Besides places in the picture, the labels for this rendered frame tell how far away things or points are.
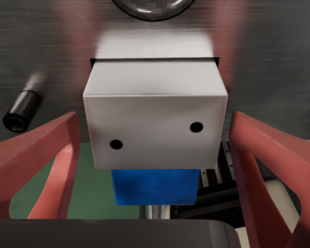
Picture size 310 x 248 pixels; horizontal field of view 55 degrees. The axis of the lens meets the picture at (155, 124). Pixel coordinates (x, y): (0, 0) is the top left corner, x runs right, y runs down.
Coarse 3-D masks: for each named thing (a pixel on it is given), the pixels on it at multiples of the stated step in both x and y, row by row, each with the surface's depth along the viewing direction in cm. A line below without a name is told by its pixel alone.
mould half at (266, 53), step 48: (0, 0) 11; (48, 0) 11; (96, 0) 11; (192, 0) 11; (240, 0) 11; (288, 0) 11; (0, 48) 12; (48, 48) 12; (96, 48) 12; (144, 48) 12; (192, 48) 12; (240, 48) 12; (288, 48) 12; (48, 96) 13; (240, 96) 13; (288, 96) 13
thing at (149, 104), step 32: (96, 64) 12; (128, 64) 12; (160, 64) 12; (192, 64) 12; (96, 96) 10; (128, 96) 10; (160, 96) 10; (192, 96) 10; (224, 96) 10; (96, 128) 11; (128, 128) 11; (160, 128) 11; (192, 128) 11; (96, 160) 12; (128, 160) 12; (160, 160) 12; (192, 160) 12; (128, 192) 15; (160, 192) 15; (192, 192) 15
